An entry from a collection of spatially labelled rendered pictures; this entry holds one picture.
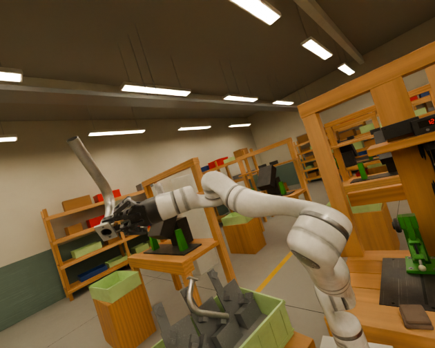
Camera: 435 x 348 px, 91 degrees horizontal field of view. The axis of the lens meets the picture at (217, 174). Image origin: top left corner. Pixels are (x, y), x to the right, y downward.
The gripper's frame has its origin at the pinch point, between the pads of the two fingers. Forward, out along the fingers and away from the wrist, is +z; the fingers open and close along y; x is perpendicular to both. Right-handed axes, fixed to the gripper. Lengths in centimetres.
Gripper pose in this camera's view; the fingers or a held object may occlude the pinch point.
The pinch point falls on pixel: (110, 225)
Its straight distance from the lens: 68.3
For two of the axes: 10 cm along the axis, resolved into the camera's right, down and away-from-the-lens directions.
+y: 2.1, 8.3, 5.2
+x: -2.8, -4.6, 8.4
